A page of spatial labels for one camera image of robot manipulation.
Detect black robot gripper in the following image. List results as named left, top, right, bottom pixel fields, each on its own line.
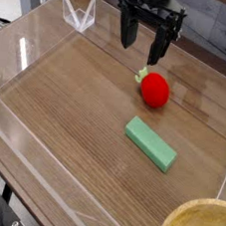
left=118, top=0, right=186, bottom=66

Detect red plush fruit green stem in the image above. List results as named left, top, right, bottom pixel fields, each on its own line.
left=135, top=67, right=170, bottom=109

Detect green rectangular foam block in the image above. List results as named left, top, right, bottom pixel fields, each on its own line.
left=124, top=116, right=177, bottom=172

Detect clear acrylic corner bracket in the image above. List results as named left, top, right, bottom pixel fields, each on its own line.
left=62, top=0, right=96, bottom=33

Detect clear acrylic tray enclosure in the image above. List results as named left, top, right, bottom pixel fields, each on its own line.
left=0, top=0, right=226, bottom=226

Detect black metal clamp bracket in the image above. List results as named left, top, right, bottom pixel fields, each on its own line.
left=0, top=195, right=24, bottom=226

